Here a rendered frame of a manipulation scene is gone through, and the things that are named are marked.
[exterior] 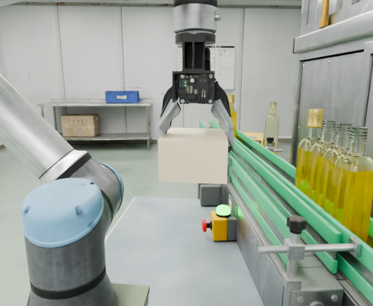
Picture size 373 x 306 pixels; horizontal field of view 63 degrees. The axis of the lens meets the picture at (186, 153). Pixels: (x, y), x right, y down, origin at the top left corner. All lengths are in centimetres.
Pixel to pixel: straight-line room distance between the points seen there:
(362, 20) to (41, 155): 80
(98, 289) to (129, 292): 12
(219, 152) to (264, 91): 621
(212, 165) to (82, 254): 25
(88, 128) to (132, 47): 183
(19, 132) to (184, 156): 30
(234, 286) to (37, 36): 652
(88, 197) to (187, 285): 40
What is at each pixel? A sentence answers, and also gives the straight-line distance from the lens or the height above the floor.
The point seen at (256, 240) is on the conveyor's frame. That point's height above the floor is 87.
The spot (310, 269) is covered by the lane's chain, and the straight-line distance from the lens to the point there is 66.
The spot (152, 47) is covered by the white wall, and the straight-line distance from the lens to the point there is 647.
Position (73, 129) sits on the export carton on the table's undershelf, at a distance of 612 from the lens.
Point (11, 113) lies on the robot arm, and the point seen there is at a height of 117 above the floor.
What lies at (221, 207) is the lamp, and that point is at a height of 85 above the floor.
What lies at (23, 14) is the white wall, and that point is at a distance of 711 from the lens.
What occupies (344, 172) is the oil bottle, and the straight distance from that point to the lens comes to 64.
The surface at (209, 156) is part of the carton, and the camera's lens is 53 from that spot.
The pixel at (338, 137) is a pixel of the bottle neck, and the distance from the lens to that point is 69.
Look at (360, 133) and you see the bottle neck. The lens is 64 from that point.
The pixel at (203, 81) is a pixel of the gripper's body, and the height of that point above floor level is 122.
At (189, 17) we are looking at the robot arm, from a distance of 55.
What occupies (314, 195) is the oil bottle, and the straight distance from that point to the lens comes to 76.
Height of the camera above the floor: 122
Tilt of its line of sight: 13 degrees down
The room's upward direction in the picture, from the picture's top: straight up
